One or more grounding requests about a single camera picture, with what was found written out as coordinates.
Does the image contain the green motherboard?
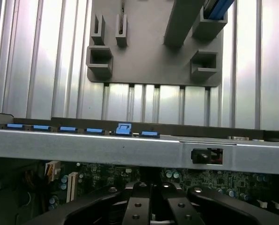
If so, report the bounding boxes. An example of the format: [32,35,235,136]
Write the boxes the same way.
[38,161,279,225]

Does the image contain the black open PC case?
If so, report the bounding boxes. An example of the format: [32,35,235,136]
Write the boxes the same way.
[0,112,279,225]

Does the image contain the white header connector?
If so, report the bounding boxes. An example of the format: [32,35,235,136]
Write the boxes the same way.
[66,172,79,204]

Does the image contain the blue card retention latch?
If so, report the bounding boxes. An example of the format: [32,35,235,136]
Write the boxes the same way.
[115,122,133,136]

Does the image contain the white power connector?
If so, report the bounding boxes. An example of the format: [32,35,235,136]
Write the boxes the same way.
[44,161,61,182]

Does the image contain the grey plastic parts rack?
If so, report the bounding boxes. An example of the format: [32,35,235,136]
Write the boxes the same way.
[86,0,229,89]

